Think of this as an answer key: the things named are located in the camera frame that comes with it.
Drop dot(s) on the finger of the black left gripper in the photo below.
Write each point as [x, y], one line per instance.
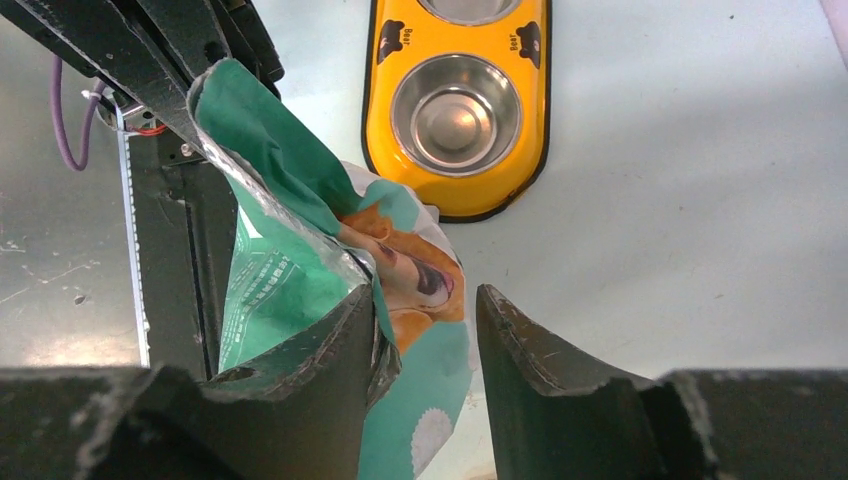
[116, 41]
[191, 31]

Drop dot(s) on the green white pet food bag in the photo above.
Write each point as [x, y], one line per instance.
[311, 229]

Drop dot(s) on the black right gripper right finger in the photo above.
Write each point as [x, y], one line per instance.
[557, 412]

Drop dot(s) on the yellow double pet bowl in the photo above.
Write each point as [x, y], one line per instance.
[456, 101]

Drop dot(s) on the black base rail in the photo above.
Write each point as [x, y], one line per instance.
[184, 229]

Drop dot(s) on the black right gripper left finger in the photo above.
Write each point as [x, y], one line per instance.
[296, 411]

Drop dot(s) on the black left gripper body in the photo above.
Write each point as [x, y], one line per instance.
[248, 38]

